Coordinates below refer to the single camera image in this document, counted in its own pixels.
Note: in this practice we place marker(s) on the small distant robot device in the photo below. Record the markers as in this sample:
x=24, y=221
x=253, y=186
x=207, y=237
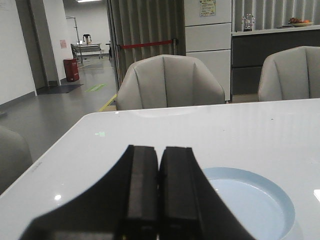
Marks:
x=86, y=39

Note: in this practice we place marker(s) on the white tall cabinet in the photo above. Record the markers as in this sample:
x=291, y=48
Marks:
x=209, y=39

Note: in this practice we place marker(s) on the red trash bin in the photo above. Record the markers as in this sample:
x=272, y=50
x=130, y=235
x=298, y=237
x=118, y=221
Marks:
x=71, y=69

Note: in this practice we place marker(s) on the grey upholstered chair left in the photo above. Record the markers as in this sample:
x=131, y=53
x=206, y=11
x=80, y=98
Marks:
x=165, y=81

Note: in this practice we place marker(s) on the grey pleated curtain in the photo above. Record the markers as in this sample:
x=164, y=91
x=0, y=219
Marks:
x=144, y=21

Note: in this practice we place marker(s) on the fruit bowl on counter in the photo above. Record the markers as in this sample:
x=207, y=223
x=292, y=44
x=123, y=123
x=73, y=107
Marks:
x=297, y=22

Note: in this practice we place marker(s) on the grey chair at table end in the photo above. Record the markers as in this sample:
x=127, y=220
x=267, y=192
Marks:
x=15, y=157

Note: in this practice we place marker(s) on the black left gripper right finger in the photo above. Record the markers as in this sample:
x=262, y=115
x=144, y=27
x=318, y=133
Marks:
x=190, y=208

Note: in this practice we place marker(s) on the light blue round plate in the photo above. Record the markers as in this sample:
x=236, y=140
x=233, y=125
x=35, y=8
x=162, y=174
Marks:
x=263, y=207

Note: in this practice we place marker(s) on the distant metal work table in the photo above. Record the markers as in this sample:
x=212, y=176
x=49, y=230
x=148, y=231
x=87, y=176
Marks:
x=79, y=49

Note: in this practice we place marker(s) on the dark grey sideboard counter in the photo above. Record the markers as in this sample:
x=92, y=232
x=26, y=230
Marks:
x=250, y=49

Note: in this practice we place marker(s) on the grey upholstered chair right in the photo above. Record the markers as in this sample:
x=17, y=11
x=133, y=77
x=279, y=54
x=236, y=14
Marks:
x=290, y=74

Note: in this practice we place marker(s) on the red barrier belt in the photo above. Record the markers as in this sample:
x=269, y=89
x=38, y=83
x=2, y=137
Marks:
x=148, y=44

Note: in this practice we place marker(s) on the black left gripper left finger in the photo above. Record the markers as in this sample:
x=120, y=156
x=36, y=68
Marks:
x=122, y=205

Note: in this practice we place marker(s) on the dark floor mat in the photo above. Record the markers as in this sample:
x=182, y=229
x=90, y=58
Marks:
x=61, y=89

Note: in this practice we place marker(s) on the glass ornament on counter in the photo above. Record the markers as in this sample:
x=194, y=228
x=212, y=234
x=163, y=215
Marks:
x=248, y=21

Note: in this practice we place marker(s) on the pink wall notice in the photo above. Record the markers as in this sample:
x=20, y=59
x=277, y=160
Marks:
x=63, y=44

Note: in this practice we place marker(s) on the poster on cabinet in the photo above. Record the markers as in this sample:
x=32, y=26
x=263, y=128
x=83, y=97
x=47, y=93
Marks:
x=207, y=8

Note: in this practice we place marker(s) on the grey upholstered chair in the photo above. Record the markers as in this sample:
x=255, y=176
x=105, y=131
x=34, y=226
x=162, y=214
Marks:
x=290, y=74
x=165, y=81

